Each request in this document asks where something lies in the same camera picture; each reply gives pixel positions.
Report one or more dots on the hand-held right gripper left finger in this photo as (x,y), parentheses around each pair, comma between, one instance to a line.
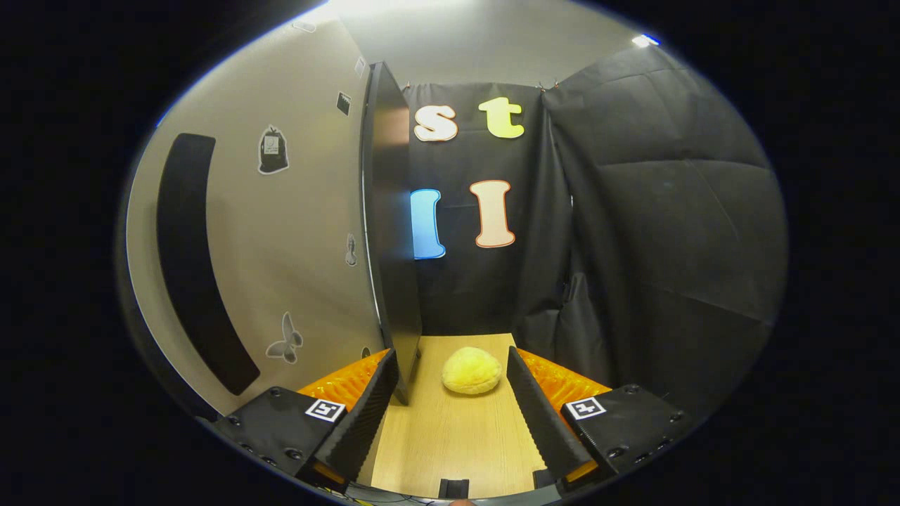
(362,422)

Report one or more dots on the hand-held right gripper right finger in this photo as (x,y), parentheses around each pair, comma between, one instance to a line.
(538,422)

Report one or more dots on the grey cabinet door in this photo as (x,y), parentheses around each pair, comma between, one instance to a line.
(295,232)

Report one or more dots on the glossy black cabinet body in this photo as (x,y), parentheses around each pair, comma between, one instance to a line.
(394,246)

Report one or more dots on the yellow round plush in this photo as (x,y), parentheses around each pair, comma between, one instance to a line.
(471,371)

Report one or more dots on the black backdrop cloth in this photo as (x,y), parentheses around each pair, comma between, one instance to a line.
(668,211)

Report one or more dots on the small ceiling light panel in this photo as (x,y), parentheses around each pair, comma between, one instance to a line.
(643,41)

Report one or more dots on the large ceiling light panel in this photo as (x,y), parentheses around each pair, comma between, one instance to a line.
(380,7)

